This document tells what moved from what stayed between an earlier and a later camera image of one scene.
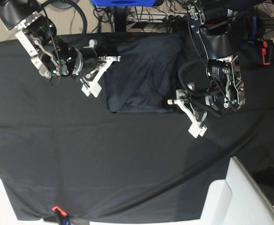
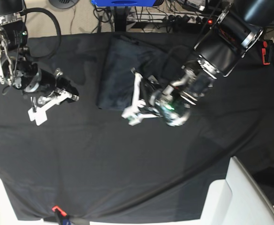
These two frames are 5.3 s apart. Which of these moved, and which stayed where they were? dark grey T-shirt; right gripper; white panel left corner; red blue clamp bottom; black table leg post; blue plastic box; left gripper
Moved: right gripper; dark grey T-shirt; left gripper
Stayed: blue plastic box; red blue clamp bottom; black table leg post; white panel left corner
